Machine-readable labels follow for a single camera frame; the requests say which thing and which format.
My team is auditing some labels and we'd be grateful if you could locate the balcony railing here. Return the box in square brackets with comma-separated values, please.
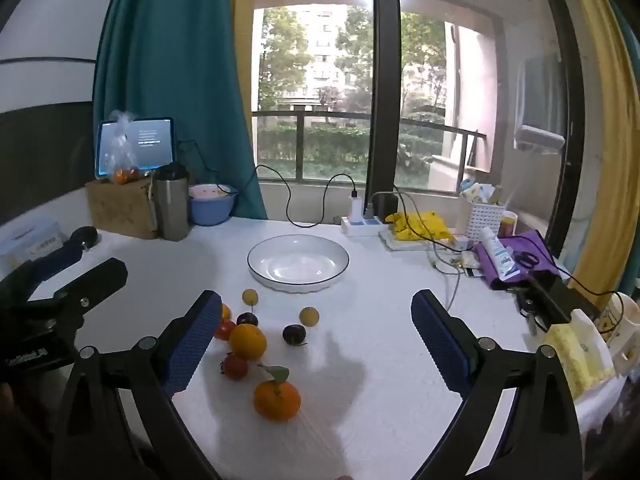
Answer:
[252, 110, 488, 181]

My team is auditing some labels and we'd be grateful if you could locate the white mug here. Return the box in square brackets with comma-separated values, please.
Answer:
[607, 292, 640, 376]

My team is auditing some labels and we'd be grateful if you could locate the narrow yellow curtain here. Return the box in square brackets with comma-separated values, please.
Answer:
[230, 0, 262, 151]

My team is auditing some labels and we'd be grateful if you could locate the white tube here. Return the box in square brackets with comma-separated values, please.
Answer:
[480, 227, 518, 281]

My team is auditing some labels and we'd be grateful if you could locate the grey cable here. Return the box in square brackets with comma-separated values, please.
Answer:
[442, 260, 462, 316]

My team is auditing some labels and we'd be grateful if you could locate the yellow cloth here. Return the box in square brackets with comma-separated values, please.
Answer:
[385, 211, 453, 242]

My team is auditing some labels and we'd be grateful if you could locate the white plate with dark rim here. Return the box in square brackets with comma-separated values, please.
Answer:
[247, 234, 350, 293]

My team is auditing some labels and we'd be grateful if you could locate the teal curtain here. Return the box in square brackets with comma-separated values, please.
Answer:
[92, 0, 268, 221]

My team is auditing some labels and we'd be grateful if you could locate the clear plastic bag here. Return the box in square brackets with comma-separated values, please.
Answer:
[102, 110, 142, 186]

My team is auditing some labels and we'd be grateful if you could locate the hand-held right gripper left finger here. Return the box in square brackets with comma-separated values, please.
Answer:
[52, 289, 223, 480]

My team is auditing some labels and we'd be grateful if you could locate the large orange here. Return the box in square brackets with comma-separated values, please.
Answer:
[229, 323, 268, 361]

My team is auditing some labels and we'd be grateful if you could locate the cardboard box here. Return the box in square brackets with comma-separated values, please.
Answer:
[85, 177, 160, 240]

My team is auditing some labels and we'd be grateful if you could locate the black charger cable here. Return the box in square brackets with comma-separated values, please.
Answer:
[255, 164, 358, 228]

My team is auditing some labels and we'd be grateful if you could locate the black box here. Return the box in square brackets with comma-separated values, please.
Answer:
[530, 272, 601, 326]

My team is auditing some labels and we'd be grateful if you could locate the white power strip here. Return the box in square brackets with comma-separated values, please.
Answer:
[341, 215, 396, 237]

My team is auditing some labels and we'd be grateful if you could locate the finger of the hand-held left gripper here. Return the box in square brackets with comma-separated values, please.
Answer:
[0, 246, 83, 302]
[30, 258, 128, 317]

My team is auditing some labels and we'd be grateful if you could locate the black round object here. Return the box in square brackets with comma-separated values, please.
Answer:
[70, 226, 99, 251]

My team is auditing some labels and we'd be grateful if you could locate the steel thermos cup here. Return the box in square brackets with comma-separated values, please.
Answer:
[152, 163, 191, 242]

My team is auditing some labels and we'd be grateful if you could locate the white plastic basket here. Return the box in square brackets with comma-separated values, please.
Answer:
[467, 200, 506, 243]

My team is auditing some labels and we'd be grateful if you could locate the red strawberry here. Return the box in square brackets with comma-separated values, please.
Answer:
[221, 353, 249, 380]

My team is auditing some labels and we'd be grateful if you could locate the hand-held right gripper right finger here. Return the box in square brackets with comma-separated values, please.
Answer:
[411, 289, 583, 480]

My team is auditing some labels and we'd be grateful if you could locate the purple pouch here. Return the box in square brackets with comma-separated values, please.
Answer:
[472, 230, 561, 291]

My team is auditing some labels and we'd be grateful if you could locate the tangerine with green leaf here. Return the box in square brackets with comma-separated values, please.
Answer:
[253, 364, 302, 422]

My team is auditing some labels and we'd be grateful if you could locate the black power adapter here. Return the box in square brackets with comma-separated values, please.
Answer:
[375, 194, 399, 221]

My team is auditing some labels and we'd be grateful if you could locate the white flat tray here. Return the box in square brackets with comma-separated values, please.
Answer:
[378, 230, 466, 252]

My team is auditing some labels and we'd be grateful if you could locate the blue bowl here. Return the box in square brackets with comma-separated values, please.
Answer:
[188, 184, 238, 227]

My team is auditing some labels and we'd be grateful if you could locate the tissue box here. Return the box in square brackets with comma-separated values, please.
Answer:
[0, 217, 66, 273]

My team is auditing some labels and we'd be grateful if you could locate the yellow packet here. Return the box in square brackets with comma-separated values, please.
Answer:
[542, 310, 616, 401]

